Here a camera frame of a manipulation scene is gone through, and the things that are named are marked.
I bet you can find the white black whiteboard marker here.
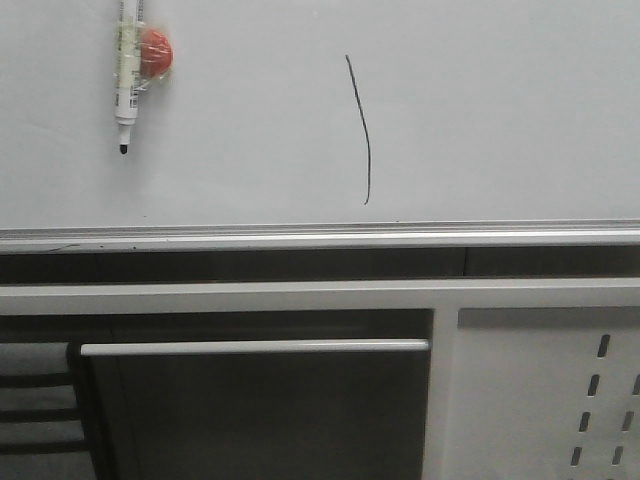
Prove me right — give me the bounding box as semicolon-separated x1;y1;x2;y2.
115;0;144;155

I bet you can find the red round magnet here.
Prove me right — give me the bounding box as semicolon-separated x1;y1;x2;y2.
140;27;173;80

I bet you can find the white metal whiteboard stand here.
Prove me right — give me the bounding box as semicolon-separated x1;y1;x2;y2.
1;278;639;479

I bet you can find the white whiteboard with aluminium frame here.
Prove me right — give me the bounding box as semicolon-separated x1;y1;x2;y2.
1;1;639;253

